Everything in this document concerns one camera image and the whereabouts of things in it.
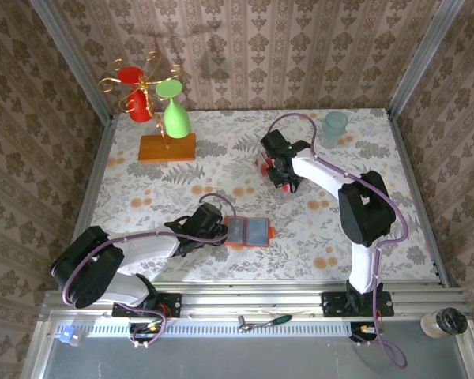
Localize aluminium table side rail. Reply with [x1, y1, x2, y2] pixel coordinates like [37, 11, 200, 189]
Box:
[58, 114, 116, 290]
[385, 108, 452, 288]

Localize clear jar black lid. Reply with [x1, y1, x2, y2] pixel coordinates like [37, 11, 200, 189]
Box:
[419, 307, 469, 340]

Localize blue white connector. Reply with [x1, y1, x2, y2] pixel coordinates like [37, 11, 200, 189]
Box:
[57, 324, 84, 347]

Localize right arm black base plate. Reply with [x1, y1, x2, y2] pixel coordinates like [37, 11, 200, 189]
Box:
[321, 291, 395, 318]

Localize slotted grey cable duct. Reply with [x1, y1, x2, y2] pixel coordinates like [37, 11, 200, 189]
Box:
[90, 318, 355, 337]

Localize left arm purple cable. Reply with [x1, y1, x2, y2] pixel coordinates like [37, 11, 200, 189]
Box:
[62, 192, 238, 349]

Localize aluminium corner post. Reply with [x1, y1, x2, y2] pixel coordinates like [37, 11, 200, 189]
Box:
[386, 0, 465, 119]
[29, 0, 115, 119]

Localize teal plastic cup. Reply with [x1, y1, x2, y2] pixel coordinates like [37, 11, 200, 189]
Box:
[321, 111, 349, 150]

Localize aluminium frame rail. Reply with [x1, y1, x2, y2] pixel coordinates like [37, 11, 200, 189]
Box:
[39, 287, 474, 321]

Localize orange card holder wallet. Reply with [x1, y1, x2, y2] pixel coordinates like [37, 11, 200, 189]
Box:
[223, 215, 277, 249]

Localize red wine glass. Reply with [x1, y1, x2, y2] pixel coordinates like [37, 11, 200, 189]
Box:
[117, 66, 153, 124]

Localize ratchet wrench green handle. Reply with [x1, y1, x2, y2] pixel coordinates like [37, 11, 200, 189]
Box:
[237, 313, 294, 333]

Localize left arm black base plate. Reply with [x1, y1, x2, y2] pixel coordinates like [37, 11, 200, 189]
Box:
[112, 292, 182, 319]

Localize black connector yellow plug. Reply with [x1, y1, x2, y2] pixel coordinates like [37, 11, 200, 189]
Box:
[128, 321, 164, 343]
[349, 321, 381, 343]

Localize grey metal panel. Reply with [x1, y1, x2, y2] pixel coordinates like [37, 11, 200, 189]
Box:
[21, 335, 474, 379]

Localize green wine glass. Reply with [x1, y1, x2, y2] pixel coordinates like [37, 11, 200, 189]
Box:
[155, 78, 193, 139]

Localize gold wire rack wooden base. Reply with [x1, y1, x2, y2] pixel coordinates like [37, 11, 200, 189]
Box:
[97, 50, 198, 163]

